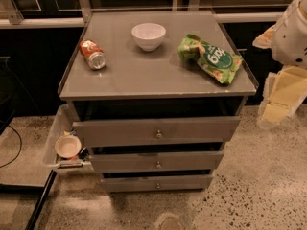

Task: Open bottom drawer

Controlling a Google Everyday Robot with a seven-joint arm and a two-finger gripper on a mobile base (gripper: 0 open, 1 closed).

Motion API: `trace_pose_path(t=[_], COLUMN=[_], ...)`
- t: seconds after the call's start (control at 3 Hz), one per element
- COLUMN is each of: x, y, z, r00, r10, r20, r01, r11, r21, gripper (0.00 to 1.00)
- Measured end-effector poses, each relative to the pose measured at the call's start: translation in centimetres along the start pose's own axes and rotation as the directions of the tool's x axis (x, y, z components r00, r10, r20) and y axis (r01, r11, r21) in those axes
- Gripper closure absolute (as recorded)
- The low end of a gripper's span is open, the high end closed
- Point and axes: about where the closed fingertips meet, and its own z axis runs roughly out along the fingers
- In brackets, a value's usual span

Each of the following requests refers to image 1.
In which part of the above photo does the white ceramic bowl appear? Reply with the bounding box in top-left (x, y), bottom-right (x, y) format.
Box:
top-left (131, 23), bottom-right (166, 52)

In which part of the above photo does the small beige bowl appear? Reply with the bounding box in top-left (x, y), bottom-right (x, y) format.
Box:
top-left (55, 135), bottom-right (82, 159)

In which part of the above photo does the grey bottom drawer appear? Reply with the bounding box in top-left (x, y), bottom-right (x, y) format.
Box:
top-left (102, 174), bottom-right (213, 193)

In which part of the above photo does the grey drawer cabinet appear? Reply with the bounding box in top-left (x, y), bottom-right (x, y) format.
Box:
top-left (59, 11), bottom-right (258, 180)

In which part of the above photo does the black cable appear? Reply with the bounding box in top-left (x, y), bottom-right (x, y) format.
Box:
top-left (0, 122), bottom-right (23, 170)

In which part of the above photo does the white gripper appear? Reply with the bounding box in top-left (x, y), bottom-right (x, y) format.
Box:
top-left (252, 25), bottom-right (307, 129)

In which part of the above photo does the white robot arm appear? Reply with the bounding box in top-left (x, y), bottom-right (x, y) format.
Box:
top-left (252, 0), bottom-right (307, 129)

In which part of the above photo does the metal railing frame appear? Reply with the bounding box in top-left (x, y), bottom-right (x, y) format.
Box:
top-left (0, 0), bottom-right (294, 29)

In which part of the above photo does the grey top drawer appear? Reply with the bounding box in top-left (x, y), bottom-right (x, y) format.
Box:
top-left (73, 116), bottom-right (240, 147)

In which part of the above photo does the orange soda can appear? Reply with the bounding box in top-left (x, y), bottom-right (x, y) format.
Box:
top-left (80, 39), bottom-right (106, 70)

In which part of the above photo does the clear plastic storage bin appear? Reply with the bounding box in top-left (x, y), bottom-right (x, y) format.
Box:
top-left (43, 104), bottom-right (94, 176)

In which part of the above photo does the grey drawer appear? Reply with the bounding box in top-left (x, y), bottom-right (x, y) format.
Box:
top-left (73, 116), bottom-right (240, 147)
top-left (90, 151), bottom-right (224, 173)
top-left (102, 174), bottom-right (213, 193)

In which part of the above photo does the green snack bag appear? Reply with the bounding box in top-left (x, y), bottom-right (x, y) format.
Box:
top-left (177, 34), bottom-right (243, 84)

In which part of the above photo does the grey middle drawer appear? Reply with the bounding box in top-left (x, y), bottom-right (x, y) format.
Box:
top-left (90, 151), bottom-right (224, 173)

